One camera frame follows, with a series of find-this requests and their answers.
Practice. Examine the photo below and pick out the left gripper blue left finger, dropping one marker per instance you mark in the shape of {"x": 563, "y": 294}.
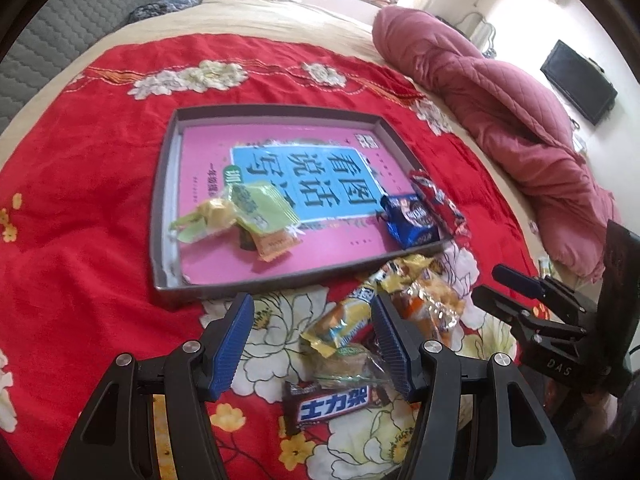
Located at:
{"x": 223, "y": 342}

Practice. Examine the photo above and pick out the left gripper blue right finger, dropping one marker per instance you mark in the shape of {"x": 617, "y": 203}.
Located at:
{"x": 400, "y": 342}

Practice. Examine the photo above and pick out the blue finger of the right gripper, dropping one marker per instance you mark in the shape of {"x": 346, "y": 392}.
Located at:
{"x": 524, "y": 324}
{"x": 525, "y": 279}

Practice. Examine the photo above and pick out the orange clear biscuit bag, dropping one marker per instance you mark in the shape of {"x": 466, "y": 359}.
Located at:
{"x": 432, "y": 305}

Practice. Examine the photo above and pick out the small round pastry packet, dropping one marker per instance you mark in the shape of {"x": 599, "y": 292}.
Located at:
{"x": 349, "y": 367}

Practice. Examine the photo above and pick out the yellow snack packet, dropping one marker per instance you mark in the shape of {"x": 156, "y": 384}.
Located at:
{"x": 352, "y": 315}

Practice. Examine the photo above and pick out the black snickers bar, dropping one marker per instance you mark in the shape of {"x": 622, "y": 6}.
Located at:
{"x": 307, "y": 403}

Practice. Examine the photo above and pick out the red candy wrapper packet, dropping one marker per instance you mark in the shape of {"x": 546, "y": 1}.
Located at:
{"x": 438, "y": 202}

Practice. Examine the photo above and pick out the orange bread cake packet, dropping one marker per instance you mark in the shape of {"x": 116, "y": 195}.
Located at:
{"x": 268, "y": 247}

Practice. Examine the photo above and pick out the blue oreo cookie packet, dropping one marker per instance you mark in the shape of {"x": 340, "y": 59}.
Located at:
{"x": 408, "y": 221}

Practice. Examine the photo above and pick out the green pastry packet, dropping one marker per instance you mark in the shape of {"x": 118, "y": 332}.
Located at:
{"x": 258, "y": 207}

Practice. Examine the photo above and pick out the grey cardboard box tray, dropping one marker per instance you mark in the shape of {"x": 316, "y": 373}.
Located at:
{"x": 164, "y": 247}

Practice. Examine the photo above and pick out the red floral blanket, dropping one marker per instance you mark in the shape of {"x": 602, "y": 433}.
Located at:
{"x": 75, "y": 269}

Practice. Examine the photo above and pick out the pink quilted comforter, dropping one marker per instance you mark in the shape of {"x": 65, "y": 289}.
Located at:
{"x": 517, "y": 122}

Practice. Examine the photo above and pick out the pink and blue book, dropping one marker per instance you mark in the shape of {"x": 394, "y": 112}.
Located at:
{"x": 321, "y": 184}

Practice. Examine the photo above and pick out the black television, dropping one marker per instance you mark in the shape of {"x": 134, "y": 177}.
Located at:
{"x": 582, "y": 83}

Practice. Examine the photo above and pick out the dark blue patterned cushion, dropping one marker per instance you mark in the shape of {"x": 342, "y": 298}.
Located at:
{"x": 159, "y": 8}

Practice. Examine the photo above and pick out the grey quilted headboard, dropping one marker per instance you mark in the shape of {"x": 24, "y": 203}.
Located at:
{"x": 58, "y": 33}

